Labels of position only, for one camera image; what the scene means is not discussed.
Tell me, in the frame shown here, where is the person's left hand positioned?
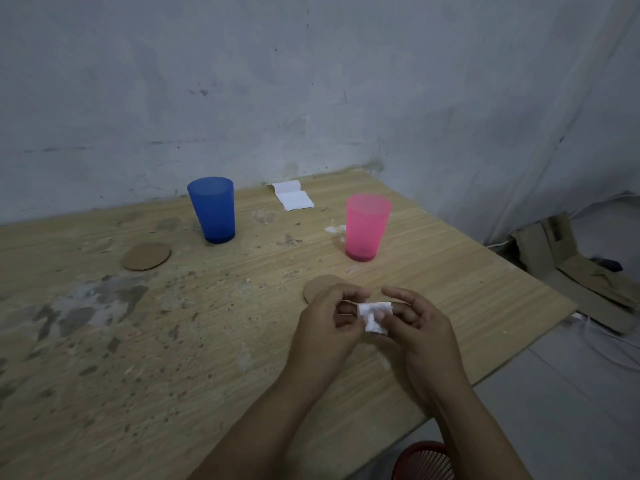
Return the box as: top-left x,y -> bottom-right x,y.
290,283 -> 372,386

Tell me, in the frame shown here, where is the round cardboard coaster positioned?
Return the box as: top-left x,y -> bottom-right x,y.
303,275 -> 354,306
121,243 -> 172,272

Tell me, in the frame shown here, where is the pink plastic cup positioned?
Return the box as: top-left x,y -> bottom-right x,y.
345,193 -> 393,263

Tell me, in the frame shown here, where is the white folded paper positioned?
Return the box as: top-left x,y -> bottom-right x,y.
266,180 -> 315,212

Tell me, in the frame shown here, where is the white tissue piece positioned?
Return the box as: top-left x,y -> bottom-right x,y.
356,302 -> 393,336

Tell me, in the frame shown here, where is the red mesh waste basket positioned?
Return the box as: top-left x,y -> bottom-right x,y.
393,441 -> 456,480

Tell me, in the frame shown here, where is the person's left forearm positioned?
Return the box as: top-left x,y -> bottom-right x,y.
187,372 -> 332,480

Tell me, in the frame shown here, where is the person's right forearm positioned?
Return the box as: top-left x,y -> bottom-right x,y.
428,381 -> 534,480

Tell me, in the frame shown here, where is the blue plastic cup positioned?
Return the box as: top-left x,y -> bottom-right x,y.
187,177 -> 236,244

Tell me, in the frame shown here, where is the white cable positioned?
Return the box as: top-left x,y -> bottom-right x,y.
570,312 -> 640,371

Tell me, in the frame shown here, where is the flattened cardboard box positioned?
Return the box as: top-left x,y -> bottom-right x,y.
509,213 -> 640,335

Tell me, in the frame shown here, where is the person's right hand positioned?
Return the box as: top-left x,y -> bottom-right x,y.
381,287 -> 470,401

